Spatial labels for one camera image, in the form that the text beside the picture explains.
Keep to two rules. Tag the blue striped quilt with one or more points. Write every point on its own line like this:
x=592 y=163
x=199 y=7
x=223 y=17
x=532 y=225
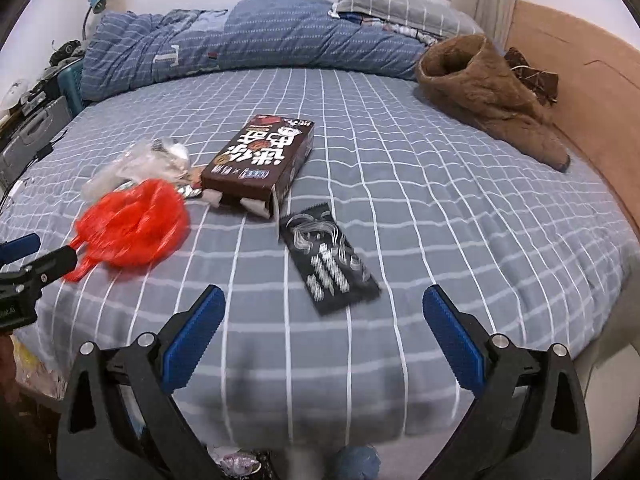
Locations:
x=250 y=35

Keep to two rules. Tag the bed with grey checked sheet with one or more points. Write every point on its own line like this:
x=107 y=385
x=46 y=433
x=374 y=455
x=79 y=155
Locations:
x=400 y=185

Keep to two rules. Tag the black power adapter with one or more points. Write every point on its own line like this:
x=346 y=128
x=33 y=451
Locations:
x=44 y=151

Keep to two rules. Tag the black packet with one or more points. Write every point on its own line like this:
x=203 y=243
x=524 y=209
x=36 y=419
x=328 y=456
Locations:
x=325 y=260

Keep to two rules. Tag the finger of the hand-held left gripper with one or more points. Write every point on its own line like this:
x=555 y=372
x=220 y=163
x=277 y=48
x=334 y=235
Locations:
x=20 y=249
x=55 y=262

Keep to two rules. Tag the white plastic wrapper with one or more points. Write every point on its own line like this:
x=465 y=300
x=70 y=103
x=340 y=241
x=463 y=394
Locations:
x=130 y=165

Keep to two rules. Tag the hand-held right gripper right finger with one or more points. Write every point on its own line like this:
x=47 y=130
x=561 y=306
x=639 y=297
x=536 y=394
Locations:
x=452 y=342

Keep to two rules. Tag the wooden headboard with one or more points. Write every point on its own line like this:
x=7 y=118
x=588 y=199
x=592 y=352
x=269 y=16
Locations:
x=590 y=85

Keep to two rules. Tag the grey hard suitcase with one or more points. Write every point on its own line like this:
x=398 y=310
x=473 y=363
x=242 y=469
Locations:
x=30 y=130

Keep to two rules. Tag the brown snack box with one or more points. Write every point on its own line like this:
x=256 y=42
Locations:
x=260 y=160

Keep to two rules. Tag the brown fleece jacket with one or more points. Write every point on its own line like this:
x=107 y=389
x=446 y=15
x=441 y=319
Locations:
x=475 y=90

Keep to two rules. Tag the white charger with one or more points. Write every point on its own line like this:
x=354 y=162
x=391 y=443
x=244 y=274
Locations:
x=17 y=186

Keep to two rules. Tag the yellow plastic bag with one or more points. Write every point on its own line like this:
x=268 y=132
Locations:
x=35 y=365

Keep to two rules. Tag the clear bag with pink contents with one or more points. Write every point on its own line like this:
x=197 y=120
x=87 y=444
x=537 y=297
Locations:
x=235 y=462

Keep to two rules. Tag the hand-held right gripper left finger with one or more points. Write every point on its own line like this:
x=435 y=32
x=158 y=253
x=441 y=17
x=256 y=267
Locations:
x=197 y=340

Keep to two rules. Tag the red plastic bag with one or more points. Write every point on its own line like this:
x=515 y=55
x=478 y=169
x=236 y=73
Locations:
x=135 y=225

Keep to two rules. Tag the teal plastic crate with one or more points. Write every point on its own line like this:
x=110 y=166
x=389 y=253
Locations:
x=72 y=87

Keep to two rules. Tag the blue desk lamp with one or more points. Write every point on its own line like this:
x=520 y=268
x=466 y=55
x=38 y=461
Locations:
x=96 y=2

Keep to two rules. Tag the grey checked pillow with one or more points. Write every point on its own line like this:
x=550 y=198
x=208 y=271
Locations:
x=400 y=0

